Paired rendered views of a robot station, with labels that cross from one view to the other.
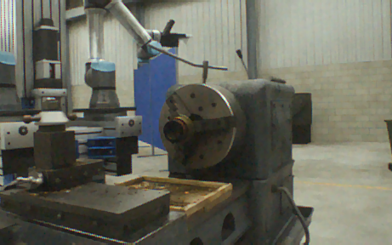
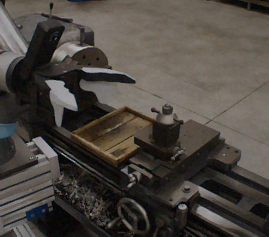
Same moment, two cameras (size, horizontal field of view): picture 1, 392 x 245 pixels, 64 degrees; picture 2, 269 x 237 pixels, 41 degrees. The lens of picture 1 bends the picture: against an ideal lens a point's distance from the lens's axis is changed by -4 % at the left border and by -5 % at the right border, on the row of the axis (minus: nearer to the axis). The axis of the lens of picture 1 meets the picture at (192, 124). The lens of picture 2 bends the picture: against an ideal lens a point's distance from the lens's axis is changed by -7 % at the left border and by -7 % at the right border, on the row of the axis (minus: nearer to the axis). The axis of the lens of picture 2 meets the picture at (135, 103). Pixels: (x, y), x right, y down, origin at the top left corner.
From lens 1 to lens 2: 177 cm
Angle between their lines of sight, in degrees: 76
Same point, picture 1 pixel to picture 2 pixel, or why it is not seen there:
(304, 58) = not seen: outside the picture
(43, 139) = (175, 129)
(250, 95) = (89, 41)
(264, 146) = not seen: hidden behind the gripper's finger
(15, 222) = (178, 179)
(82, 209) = (208, 142)
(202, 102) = (90, 59)
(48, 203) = (193, 154)
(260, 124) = not seen: hidden behind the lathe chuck
